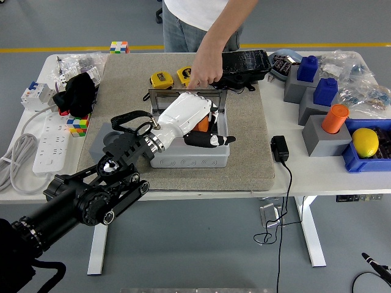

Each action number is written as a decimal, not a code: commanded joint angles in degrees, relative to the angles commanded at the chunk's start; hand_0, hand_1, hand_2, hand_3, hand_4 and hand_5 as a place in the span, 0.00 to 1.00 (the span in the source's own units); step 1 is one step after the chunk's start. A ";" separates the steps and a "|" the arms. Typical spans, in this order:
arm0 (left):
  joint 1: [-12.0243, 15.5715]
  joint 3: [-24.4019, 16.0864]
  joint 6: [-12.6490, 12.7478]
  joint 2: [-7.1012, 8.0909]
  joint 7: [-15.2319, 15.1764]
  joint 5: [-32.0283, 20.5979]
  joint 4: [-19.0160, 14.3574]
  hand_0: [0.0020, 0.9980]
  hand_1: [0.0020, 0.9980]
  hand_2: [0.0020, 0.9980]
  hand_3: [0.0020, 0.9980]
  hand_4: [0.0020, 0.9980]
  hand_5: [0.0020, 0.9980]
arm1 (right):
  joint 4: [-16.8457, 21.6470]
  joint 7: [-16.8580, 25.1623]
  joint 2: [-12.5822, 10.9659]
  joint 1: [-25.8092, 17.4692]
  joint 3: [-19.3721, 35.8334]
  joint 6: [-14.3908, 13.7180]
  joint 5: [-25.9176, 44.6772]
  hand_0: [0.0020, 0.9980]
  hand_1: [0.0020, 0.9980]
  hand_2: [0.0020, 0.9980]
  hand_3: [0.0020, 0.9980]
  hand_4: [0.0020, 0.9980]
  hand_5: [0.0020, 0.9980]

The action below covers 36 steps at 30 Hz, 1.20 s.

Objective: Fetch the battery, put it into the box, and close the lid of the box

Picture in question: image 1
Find person's left hand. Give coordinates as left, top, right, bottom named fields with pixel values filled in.
left=186, top=51, right=224, bottom=90

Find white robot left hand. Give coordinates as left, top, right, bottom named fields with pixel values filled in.
left=151, top=92, right=237, bottom=150

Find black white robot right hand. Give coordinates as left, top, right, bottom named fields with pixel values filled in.
left=361, top=252, right=391, bottom=284

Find orange cylinder battery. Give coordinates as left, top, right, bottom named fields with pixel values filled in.
left=192, top=117, right=210, bottom=132
left=321, top=104, right=351, bottom=134

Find grey enclosure box with lid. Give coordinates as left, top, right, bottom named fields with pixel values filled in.
left=146, top=88, right=230, bottom=168

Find grey cube holder with hole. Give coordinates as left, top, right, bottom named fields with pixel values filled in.
left=89, top=122, right=123, bottom=164

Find black cracked case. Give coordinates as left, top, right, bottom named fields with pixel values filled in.
left=210, top=49, right=272, bottom=92

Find person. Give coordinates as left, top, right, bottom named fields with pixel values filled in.
left=161, top=0, right=259, bottom=53

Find grey-brown mat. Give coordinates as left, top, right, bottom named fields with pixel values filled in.
left=75, top=53, right=277, bottom=193

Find table control panel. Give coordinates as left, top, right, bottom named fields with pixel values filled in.
left=335, top=194, right=383, bottom=203

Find white table leg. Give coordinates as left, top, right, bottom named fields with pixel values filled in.
left=87, top=201, right=112, bottom=275
left=294, top=195, right=327, bottom=269

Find pale blue tray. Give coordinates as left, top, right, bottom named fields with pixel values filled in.
left=268, top=48, right=304, bottom=82

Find white-faced puzzle cube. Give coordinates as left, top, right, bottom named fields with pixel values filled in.
left=109, top=41, right=130, bottom=55

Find blue plastic bin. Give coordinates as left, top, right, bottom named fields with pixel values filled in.
left=341, top=118, right=391, bottom=174

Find blue block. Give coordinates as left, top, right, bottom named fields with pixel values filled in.
left=313, top=78, right=339, bottom=107
left=297, top=55, right=320, bottom=83

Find black power adapter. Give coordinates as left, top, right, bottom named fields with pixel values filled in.
left=271, top=135, right=290, bottom=162

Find colourful puzzle cube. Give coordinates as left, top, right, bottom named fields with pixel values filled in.
left=66, top=113, right=92, bottom=139

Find black cloth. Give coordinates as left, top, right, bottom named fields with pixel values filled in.
left=52, top=72, right=99, bottom=118

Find clear bags of small parts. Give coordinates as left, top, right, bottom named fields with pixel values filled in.
left=54, top=51, right=109, bottom=89

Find dark parts in bin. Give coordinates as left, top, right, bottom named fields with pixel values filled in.
left=371, top=127, right=391, bottom=159

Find yellow lemon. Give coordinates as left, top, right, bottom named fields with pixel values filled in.
left=352, top=128, right=380, bottom=159

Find white power strip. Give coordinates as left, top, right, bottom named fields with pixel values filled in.
left=32, top=113, right=71, bottom=177

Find white circuit breaker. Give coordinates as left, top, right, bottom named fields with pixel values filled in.
left=20, top=81, right=59, bottom=112

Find yellow tape measure with strap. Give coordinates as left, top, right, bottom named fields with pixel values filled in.
left=142, top=71, right=175, bottom=101

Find metal bracket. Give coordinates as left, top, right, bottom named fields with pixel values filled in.
left=258, top=203, right=287, bottom=228

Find black adapter cord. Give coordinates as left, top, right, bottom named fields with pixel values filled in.
left=252, top=160, right=306, bottom=293

